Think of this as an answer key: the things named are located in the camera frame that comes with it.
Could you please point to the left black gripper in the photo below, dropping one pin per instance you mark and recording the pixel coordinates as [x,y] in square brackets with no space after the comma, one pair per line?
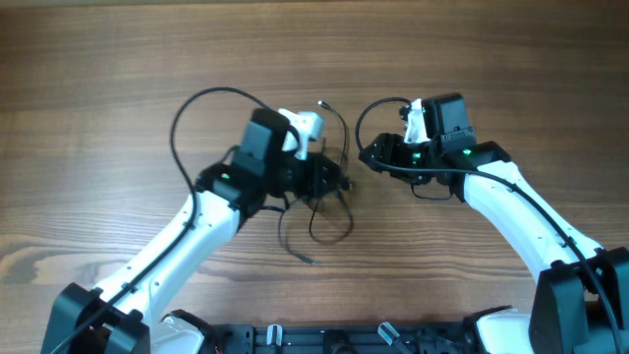
[309,179]

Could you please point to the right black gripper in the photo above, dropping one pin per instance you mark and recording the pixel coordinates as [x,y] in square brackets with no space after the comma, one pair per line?
[387,147]

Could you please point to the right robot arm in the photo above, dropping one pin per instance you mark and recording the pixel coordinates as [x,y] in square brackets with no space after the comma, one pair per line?
[581,298]

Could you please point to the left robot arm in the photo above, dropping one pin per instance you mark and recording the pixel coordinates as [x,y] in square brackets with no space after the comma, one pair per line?
[125,311]

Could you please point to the black aluminium base frame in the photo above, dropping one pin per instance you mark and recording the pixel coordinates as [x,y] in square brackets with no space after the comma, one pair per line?
[334,339]

